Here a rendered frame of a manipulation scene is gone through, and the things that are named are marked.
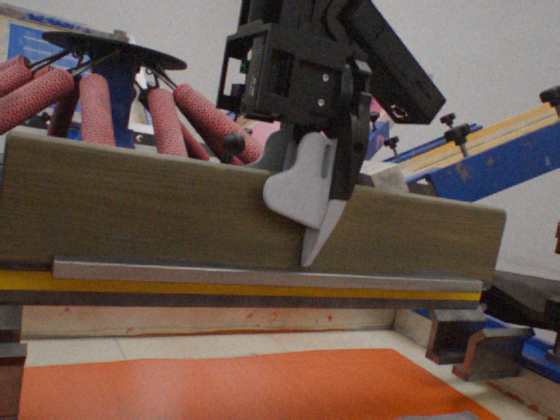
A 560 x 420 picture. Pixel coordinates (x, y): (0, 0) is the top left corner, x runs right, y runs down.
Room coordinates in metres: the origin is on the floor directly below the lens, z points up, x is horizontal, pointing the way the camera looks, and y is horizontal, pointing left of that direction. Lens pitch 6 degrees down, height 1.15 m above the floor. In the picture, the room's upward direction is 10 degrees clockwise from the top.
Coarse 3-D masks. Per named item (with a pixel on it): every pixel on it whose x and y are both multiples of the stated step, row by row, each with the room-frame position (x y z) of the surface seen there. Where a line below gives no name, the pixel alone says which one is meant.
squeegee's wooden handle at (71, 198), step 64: (0, 192) 0.27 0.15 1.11; (64, 192) 0.28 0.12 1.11; (128, 192) 0.30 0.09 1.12; (192, 192) 0.32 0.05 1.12; (256, 192) 0.34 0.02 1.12; (384, 192) 0.40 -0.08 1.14; (0, 256) 0.27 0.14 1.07; (128, 256) 0.30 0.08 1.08; (192, 256) 0.32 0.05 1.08; (256, 256) 0.35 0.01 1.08; (320, 256) 0.37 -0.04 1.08; (384, 256) 0.40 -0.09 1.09; (448, 256) 0.44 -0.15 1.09
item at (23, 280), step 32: (0, 288) 0.28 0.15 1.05; (32, 288) 0.29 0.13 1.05; (64, 288) 0.30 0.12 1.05; (96, 288) 0.31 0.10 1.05; (128, 288) 0.32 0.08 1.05; (160, 288) 0.33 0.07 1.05; (192, 288) 0.34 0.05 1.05; (224, 288) 0.35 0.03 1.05; (256, 288) 0.36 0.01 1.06; (288, 288) 0.37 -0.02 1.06; (320, 288) 0.39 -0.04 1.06
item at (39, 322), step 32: (32, 320) 0.43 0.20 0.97; (64, 320) 0.45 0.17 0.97; (96, 320) 0.46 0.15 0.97; (128, 320) 0.47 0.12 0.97; (160, 320) 0.49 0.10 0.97; (192, 320) 0.51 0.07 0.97; (224, 320) 0.52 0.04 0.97; (256, 320) 0.54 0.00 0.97; (288, 320) 0.56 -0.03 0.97; (320, 320) 0.58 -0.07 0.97; (352, 320) 0.61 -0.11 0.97; (384, 320) 0.63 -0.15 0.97; (416, 320) 0.61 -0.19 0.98; (512, 384) 0.49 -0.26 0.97; (544, 384) 0.46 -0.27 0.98; (544, 416) 0.46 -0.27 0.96
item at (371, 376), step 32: (320, 352) 0.52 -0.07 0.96; (352, 352) 0.54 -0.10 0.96; (384, 352) 0.55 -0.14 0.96; (256, 384) 0.42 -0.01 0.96; (288, 384) 0.43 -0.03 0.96; (320, 384) 0.44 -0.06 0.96; (352, 384) 0.46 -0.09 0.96; (384, 384) 0.47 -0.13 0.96; (416, 384) 0.48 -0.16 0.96; (288, 416) 0.38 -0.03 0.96; (320, 416) 0.39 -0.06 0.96; (352, 416) 0.39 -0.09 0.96; (384, 416) 0.40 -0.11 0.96; (480, 416) 0.43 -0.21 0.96
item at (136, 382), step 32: (32, 384) 0.36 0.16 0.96; (64, 384) 0.37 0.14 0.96; (96, 384) 0.38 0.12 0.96; (128, 384) 0.38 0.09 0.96; (160, 384) 0.39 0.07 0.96; (192, 384) 0.40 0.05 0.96; (224, 384) 0.41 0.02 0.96; (32, 416) 0.32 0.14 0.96; (64, 416) 0.33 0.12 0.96; (96, 416) 0.33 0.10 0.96; (128, 416) 0.34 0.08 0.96; (160, 416) 0.35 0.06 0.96; (192, 416) 0.35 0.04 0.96; (224, 416) 0.36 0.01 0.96; (256, 416) 0.37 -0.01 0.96
